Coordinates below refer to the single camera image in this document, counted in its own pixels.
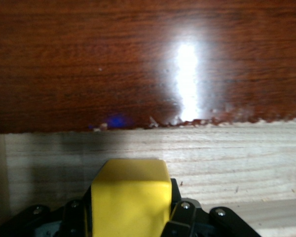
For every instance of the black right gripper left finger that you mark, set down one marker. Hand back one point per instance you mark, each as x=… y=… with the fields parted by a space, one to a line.
x=51 y=222

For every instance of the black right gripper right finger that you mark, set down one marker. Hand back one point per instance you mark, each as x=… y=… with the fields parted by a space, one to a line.
x=199 y=222

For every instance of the light wooden plank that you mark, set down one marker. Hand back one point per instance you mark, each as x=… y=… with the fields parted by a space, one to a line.
x=224 y=168

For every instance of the yellow block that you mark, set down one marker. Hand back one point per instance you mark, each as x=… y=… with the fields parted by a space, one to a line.
x=130 y=197

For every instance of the dark wooden cabinet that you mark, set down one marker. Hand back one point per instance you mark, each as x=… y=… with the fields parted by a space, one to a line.
x=88 y=61

